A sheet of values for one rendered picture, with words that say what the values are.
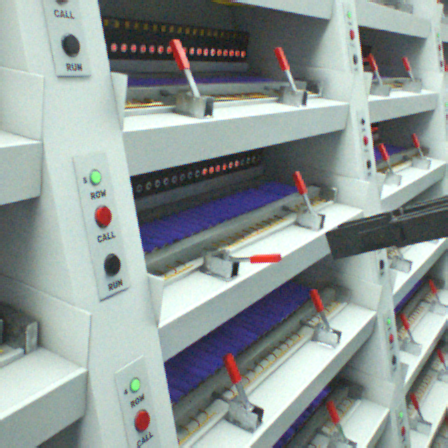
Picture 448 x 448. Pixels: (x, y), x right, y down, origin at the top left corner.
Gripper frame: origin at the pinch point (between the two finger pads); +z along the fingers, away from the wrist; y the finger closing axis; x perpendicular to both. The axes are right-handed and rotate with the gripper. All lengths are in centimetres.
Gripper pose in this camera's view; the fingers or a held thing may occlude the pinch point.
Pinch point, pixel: (366, 234)
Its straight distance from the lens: 64.3
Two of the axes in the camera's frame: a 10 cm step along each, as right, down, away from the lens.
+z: -8.0, 2.4, 5.5
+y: 5.1, -2.0, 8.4
